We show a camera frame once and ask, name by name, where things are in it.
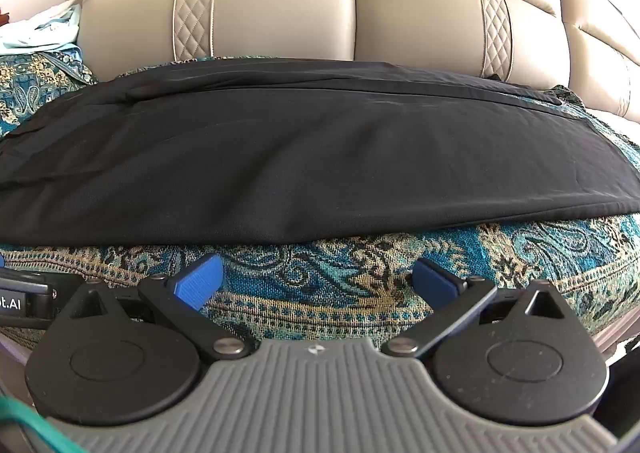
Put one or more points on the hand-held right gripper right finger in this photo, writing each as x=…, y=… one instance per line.
x=436, y=278

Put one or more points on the teal paisley patterned blanket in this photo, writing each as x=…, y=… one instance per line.
x=345, y=283

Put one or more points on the light blue cloth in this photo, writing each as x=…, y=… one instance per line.
x=40, y=30

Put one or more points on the black pants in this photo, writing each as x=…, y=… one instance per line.
x=310, y=153

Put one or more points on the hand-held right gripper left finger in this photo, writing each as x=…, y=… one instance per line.
x=197, y=283

